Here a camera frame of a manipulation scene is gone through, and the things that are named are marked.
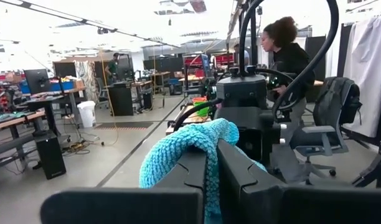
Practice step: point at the person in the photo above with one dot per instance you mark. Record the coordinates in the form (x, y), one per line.
(290, 62)
(112, 67)

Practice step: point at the black top desk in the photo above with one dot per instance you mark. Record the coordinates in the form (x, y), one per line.
(53, 97)

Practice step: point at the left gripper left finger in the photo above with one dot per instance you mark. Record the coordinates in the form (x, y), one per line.
(131, 205)

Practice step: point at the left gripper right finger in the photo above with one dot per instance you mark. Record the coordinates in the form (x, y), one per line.
(271, 205)

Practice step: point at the wooden top desk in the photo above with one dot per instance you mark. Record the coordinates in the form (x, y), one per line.
(10, 122)

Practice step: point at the black computer tower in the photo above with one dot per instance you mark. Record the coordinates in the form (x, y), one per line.
(50, 155)

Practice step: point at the black computer monitor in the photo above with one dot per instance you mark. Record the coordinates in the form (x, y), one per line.
(36, 81)

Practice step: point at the white hanging fabric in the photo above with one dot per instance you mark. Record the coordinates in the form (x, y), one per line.
(368, 77)

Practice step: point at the black cabinet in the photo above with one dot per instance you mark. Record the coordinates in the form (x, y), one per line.
(120, 99)

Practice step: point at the grey office chair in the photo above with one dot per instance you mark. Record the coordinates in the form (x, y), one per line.
(321, 140)

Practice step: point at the green plastic bucket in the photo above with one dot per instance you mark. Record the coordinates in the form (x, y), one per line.
(203, 110)

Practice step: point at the wooden workbench table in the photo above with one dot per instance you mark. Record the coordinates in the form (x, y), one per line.
(193, 119)

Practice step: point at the blue microfiber towel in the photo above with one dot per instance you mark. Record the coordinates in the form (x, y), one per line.
(178, 140)

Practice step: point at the white trash bin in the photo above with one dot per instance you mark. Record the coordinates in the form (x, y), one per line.
(86, 115)

